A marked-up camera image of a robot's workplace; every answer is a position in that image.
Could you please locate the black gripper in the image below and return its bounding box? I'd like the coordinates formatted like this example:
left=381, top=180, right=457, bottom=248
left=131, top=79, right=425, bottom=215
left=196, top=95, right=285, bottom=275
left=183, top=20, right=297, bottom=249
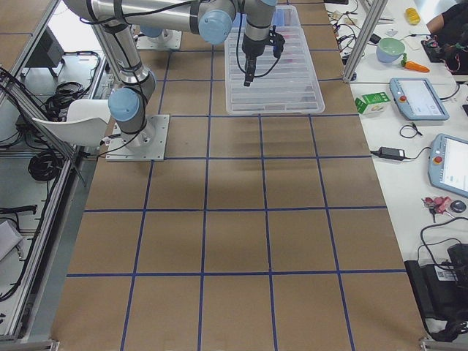
left=242, top=34, right=265, bottom=87

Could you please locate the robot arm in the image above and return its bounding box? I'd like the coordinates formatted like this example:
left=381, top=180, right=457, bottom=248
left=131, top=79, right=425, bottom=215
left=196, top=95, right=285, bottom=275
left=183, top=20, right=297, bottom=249
left=67, top=1, right=261, bottom=147

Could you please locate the clear plastic storage box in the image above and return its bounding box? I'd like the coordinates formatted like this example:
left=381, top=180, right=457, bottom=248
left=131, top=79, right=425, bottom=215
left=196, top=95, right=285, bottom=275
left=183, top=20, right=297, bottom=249
left=223, top=4, right=325, bottom=116

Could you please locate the green white carton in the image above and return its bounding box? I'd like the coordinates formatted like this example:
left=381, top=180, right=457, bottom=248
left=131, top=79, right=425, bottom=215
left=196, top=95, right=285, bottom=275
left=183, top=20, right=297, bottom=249
left=355, top=91, right=390, bottom=115

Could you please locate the green bowl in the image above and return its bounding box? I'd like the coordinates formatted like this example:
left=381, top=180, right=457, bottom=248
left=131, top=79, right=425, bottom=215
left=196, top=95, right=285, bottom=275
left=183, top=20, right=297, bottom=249
left=376, top=37, right=405, bottom=63

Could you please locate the orange toy carrot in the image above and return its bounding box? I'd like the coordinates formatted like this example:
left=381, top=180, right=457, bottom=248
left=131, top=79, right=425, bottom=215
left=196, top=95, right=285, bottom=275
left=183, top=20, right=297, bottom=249
left=400, top=53, right=430, bottom=73

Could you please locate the black power adapter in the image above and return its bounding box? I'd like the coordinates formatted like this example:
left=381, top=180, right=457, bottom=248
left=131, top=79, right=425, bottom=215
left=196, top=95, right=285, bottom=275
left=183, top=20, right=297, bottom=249
left=378, top=147, right=406, bottom=161

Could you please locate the yellow spiral toy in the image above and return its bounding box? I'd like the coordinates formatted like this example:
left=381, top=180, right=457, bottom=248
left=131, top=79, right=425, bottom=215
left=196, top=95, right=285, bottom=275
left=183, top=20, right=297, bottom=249
left=404, top=7, right=420, bottom=26

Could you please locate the teach pendant far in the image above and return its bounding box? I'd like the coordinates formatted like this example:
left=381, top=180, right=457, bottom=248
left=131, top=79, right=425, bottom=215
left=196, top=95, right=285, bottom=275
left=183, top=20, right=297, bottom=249
left=389, top=78, right=450, bottom=121

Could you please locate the teach pendant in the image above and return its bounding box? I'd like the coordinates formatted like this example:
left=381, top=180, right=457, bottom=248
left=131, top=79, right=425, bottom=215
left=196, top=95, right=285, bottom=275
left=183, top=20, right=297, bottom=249
left=389, top=78, right=450, bottom=121
left=428, top=134, right=468, bottom=197

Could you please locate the white chair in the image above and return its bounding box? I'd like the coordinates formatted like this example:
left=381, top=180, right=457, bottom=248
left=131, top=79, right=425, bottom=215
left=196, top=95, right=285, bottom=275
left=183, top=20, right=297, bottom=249
left=32, top=99, right=110, bottom=147

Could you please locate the teach pendant near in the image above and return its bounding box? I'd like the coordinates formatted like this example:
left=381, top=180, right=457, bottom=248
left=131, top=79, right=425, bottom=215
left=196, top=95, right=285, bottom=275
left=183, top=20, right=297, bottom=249
left=428, top=134, right=468, bottom=197

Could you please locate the red keys bundle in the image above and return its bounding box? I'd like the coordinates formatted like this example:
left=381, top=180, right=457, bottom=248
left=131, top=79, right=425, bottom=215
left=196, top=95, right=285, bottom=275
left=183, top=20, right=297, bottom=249
left=422, top=197, right=452, bottom=214

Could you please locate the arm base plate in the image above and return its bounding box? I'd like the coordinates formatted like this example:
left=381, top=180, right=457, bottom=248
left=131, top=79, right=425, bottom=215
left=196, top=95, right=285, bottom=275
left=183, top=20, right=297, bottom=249
left=105, top=115, right=170, bottom=162
left=136, top=30, right=182, bottom=51

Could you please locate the aluminium frame post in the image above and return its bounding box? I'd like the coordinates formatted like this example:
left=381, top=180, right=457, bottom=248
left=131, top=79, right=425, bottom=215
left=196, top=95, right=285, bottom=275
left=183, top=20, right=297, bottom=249
left=342, top=0, right=388, bottom=83

